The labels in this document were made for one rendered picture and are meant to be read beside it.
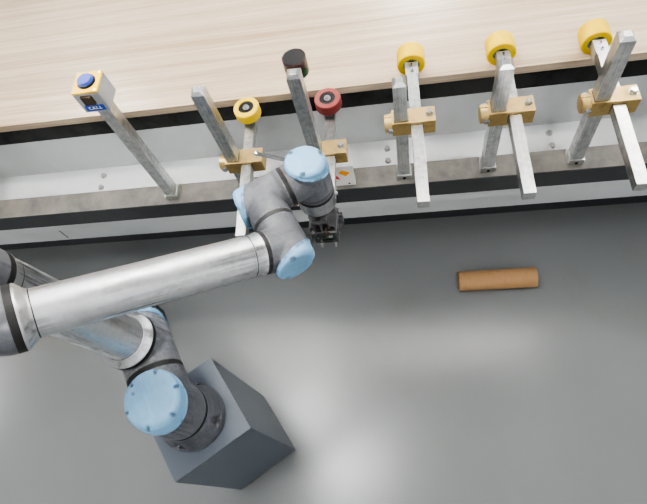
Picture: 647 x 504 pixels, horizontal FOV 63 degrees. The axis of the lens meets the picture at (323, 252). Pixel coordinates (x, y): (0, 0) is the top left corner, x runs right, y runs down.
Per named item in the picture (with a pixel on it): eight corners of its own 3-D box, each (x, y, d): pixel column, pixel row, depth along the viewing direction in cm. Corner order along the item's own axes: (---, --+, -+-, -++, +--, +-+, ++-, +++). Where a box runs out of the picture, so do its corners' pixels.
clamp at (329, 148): (348, 162, 155) (346, 152, 150) (303, 166, 157) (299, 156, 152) (348, 147, 157) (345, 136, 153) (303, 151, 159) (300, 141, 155)
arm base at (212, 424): (236, 425, 149) (225, 419, 140) (179, 466, 146) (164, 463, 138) (206, 371, 157) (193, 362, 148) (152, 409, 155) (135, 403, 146)
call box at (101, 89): (113, 112, 134) (96, 90, 128) (87, 115, 136) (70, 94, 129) (118, 91, 138) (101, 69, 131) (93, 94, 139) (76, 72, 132)
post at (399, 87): (410, 191, 170) (406, 84, 127) (399, 191, 170) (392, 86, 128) (409, 181, 171) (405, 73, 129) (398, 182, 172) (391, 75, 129)
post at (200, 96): (256, 195, 173) (202, 93, 131) (246, 196, 174) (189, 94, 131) (257, 186, 175) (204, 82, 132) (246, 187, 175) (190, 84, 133)
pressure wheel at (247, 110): (273, 127, 169) (263, 103, 158) (255, 144, 167) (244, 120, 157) (256, 116, 172) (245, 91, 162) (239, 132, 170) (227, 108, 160)
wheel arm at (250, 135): (250, 241, 149) (245, 234, 145) (238, 242, 149) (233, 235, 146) (259, 119, 168) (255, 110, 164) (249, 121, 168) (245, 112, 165)
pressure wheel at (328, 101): (345, 130, 163) (340, 105, 153) (320, 133, 164) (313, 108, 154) (345, 110, 167) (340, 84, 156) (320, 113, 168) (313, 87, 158)
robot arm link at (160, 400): (163, 451, 139) (130, 444, 123) (143, 394, 147) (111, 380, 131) (214, 422, 140) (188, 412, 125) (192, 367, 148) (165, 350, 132)
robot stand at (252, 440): (296, 449, 201) (250, 427, 148) (241, 490, 198) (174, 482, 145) (263, 395, 212) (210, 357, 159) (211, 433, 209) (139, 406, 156)
